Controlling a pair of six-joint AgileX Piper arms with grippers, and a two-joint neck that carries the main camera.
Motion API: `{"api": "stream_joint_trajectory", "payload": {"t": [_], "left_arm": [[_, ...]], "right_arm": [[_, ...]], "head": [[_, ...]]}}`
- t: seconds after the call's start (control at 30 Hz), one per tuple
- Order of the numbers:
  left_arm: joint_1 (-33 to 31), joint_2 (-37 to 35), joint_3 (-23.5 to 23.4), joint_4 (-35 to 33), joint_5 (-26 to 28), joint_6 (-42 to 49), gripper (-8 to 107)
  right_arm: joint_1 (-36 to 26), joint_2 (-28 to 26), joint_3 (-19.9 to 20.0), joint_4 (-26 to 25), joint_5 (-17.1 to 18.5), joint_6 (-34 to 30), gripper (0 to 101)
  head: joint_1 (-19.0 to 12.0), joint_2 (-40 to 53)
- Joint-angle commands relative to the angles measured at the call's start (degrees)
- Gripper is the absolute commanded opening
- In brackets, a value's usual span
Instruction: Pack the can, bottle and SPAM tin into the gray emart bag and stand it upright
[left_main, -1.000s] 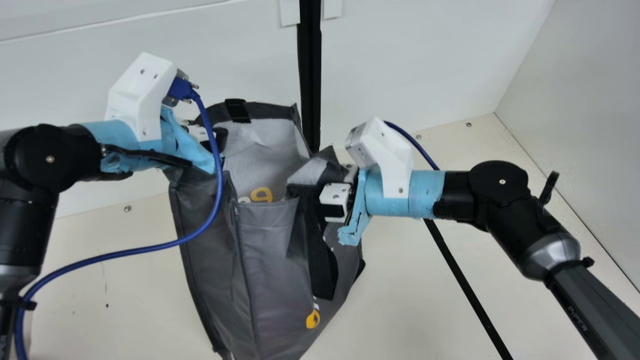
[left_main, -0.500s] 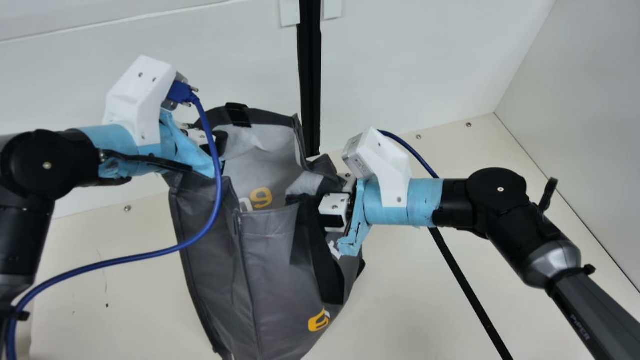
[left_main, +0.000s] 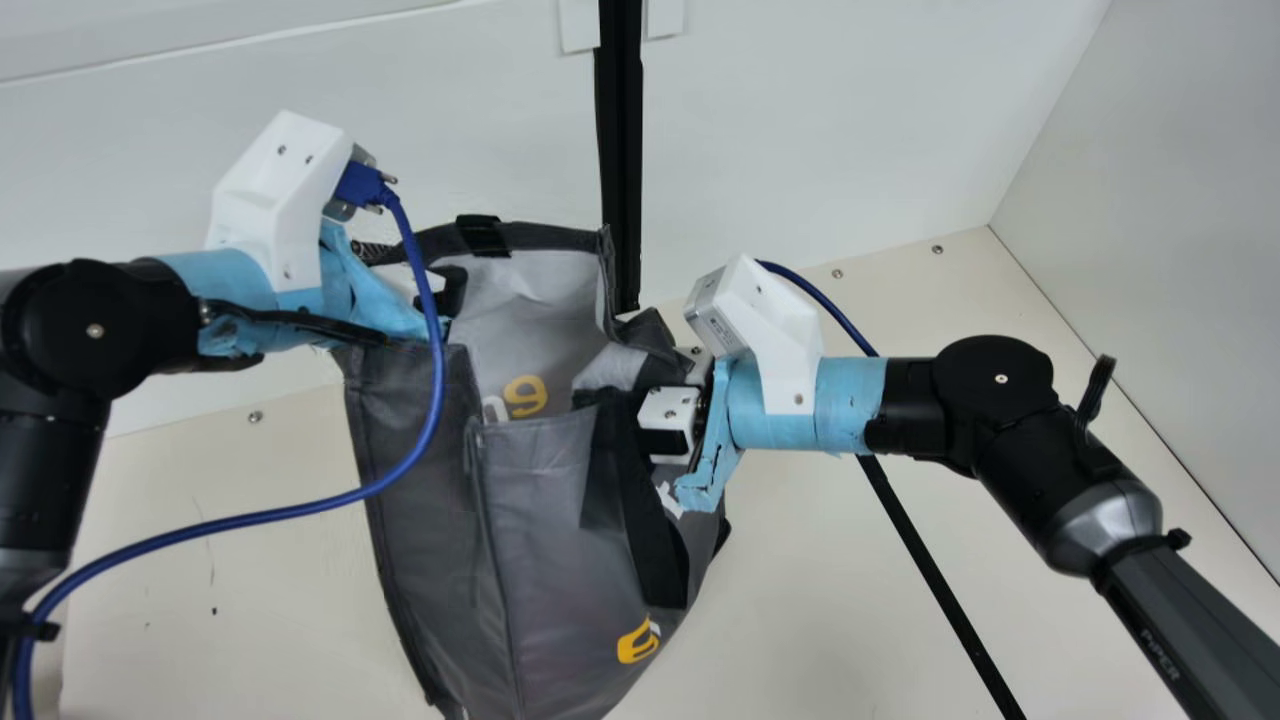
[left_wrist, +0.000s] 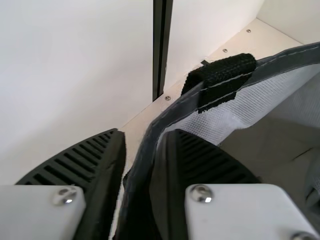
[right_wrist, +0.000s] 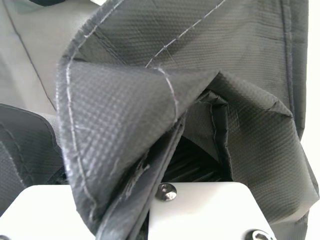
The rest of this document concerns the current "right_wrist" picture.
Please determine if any dark grey bag with straps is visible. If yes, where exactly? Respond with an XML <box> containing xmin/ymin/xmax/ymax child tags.
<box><xmin>0</xmin><ymin>0</ymin><xmax>320</xmax><ymax>240</ymax></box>

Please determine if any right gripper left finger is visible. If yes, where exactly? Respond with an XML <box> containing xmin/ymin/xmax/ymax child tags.
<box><xmin>0</xmin><ymin>184</ymin><xmax>101</xmax><ymax>240</ymax></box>

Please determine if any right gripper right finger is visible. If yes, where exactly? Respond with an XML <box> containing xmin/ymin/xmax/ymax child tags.
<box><xmin>148</xmin><ymin>141</ymin><xmax>278</xmax><ymax>240</ymax></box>

